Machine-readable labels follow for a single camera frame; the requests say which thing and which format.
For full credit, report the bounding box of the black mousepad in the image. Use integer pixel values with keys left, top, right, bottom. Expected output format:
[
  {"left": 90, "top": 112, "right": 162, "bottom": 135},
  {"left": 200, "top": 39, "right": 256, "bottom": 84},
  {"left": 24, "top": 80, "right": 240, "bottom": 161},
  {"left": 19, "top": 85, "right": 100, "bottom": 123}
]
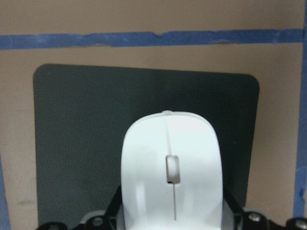
[{"left": 33, "top": 64, "right": 260, "bottom": 228}]

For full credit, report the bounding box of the white computer mouse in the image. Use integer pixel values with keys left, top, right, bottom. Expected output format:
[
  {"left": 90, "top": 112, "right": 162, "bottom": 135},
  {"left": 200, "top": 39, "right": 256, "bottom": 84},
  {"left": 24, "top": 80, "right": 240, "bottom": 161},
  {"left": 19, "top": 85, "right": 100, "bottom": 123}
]
[{"left": 121, "top": 111, "right": 223, "bottom": 230}]

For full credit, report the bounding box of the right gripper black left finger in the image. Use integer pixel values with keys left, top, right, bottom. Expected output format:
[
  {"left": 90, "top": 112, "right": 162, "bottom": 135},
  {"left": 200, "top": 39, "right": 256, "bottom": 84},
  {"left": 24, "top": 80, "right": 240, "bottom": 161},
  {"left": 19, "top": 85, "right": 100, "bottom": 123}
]
[{"left": 104, "top": 186, "right": 122, "bottom": 227}]

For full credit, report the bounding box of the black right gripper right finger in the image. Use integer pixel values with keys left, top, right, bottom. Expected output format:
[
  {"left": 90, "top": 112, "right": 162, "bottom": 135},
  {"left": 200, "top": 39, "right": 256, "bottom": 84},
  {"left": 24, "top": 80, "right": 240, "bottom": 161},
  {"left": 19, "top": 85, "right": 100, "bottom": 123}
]
[{"left": 222, "top": 189, "right": 244, "bottom": 225}]

